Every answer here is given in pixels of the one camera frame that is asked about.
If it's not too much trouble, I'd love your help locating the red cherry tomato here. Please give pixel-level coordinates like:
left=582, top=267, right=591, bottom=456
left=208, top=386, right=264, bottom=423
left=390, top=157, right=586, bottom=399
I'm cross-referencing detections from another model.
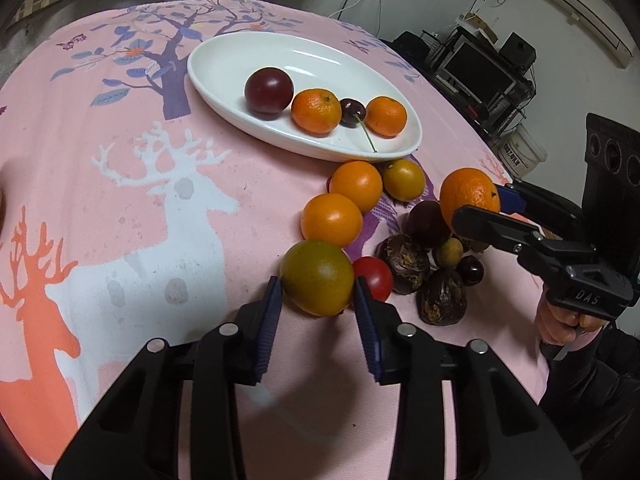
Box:
left=352, top=257, right=394, bottom=301

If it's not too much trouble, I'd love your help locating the large mandarin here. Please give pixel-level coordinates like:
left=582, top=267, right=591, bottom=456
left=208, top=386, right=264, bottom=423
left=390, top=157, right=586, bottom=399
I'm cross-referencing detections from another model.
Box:
left=291, top=88, right=341, bottom=136
left=439, top=168, right=500, bottom=229

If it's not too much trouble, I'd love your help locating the green yellow orange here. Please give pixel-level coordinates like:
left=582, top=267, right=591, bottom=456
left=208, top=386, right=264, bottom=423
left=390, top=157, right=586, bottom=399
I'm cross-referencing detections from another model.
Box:
left=280, top=240, right=355, bottom=318

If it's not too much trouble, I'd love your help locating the dark purple plum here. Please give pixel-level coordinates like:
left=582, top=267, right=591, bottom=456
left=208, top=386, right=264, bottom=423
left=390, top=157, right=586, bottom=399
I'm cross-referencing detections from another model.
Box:
left=402, top=200, right=451, bottom=249

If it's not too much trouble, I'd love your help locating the wrinkled dark passion fruit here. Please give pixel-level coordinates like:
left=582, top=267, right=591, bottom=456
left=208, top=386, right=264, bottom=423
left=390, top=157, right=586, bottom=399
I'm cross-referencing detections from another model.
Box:
left=416, top=269, right=468, bottom=326

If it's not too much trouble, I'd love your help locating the yellowish small orange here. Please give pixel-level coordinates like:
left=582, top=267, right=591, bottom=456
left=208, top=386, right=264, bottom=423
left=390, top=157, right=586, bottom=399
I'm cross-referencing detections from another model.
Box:
left=382, top=159, right=426, bottom=203

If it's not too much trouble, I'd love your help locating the small mandarin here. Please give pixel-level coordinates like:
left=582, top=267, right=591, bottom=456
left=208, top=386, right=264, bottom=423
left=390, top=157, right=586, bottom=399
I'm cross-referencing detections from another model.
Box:
left=364, top=96, right=408, bottom=139

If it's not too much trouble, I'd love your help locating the large front mandarin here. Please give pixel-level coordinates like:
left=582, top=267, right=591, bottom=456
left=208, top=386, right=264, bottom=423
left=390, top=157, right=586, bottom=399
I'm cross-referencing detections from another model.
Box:
left=291, top=88, right=341, bottom=136

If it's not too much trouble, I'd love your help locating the right hand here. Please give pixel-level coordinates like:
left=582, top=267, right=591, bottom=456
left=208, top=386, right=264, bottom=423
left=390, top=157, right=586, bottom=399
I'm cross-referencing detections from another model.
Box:
left=535, top=294, right=608, bottom=351

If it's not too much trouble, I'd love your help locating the small longan outer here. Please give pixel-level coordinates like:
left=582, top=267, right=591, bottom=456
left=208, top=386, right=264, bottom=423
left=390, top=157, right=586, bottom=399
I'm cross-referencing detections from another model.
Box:
left=470, top=240, right=490, bottom=254

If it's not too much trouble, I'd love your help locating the small longan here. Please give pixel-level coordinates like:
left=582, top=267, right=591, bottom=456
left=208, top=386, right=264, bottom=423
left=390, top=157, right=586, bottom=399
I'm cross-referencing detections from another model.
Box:
left=434, top=237, right=464, bottom=269
left=470, top=240, right=490, bottom=254

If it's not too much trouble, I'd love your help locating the small longan inner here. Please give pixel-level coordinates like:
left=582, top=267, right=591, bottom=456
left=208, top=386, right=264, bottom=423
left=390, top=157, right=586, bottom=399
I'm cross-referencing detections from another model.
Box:
left=434, top=237, right=464, bottom=269

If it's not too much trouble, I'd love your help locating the dark cherry in pile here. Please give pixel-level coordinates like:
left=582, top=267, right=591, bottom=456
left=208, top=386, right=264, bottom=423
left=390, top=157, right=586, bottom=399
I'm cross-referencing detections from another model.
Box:
left=454, top=255, right=485, bottom=287

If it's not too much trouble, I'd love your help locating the white plastic bucket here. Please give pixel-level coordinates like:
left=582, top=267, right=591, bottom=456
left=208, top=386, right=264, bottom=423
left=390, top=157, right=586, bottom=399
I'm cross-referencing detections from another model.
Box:
left=497, top=125, right=548, bottom=180

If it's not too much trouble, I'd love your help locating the black monitor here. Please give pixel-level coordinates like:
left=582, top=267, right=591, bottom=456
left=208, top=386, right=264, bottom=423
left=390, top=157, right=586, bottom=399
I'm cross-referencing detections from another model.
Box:
left=442, top=42, right=515, bottom=104

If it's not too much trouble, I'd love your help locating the black shelf rack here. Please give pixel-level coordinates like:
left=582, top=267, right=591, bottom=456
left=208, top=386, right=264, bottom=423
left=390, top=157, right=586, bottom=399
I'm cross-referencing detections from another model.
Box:
left=427, top=26, right=537, bottom=139

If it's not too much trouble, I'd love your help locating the black speaker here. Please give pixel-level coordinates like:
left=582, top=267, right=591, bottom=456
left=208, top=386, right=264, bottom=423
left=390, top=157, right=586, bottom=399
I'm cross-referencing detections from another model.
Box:
left=499, top=32, right=537, bottom=75

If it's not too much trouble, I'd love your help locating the pink deer tablecloth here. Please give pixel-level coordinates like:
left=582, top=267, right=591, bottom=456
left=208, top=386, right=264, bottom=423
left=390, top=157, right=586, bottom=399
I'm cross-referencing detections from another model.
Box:
left=1, top=0, right=548, bottom=479

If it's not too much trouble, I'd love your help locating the dark cherry with stem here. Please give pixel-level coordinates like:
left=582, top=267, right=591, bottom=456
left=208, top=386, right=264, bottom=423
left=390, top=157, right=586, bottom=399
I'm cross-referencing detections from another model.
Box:
left=340, top=98, right=376, bottom=153

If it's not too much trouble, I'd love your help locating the dark red plum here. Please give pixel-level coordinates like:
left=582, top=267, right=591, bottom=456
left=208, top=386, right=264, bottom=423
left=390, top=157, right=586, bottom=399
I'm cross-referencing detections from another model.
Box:
left=244, top=67, right=294, bottom=115

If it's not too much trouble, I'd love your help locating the white air conditioner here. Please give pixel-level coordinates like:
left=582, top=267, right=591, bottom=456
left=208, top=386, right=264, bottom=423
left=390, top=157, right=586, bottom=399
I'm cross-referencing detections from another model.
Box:
left=550, top=0, right=638, bottom=68

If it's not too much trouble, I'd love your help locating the white oval plate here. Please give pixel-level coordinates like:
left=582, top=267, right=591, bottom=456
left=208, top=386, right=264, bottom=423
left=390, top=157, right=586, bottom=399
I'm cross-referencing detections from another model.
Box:
left=188, top=32, right=423, bottom=162

